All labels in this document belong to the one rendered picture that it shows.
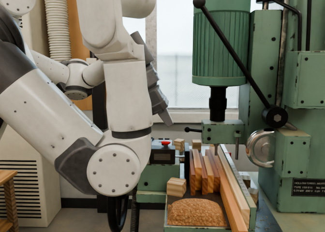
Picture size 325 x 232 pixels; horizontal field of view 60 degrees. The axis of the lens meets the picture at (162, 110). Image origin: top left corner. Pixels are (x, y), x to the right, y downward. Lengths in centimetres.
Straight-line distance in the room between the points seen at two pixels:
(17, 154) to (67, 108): 188
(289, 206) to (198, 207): 38
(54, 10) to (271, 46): 162
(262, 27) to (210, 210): 53
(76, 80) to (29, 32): 117
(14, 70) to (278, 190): 81
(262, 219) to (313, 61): 48
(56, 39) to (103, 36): 178
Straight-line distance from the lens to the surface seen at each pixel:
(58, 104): 44
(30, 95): 43
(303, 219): 101
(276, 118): 84
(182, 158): 94
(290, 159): 84
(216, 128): 94
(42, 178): 230
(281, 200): 99
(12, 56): 45
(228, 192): 78
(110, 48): 40
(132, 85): 42
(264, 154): 88
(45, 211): 242
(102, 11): 40
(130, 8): 44
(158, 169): 89
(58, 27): 217
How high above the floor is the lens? 129
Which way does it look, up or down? 11 degrees down
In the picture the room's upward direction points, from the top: straight up
